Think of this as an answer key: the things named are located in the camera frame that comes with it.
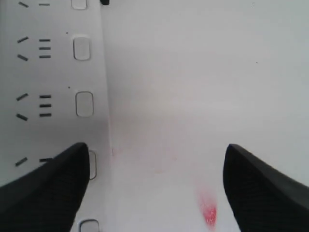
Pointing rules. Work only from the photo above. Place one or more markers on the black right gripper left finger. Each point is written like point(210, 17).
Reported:
point(48, 198)

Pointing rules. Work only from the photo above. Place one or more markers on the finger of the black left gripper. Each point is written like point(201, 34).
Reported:
point(105, 2)

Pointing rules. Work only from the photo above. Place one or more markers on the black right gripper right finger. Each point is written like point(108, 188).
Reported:
point(263, 199)

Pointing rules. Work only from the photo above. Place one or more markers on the white five-outlet power strip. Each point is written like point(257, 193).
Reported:
point(53, 94)

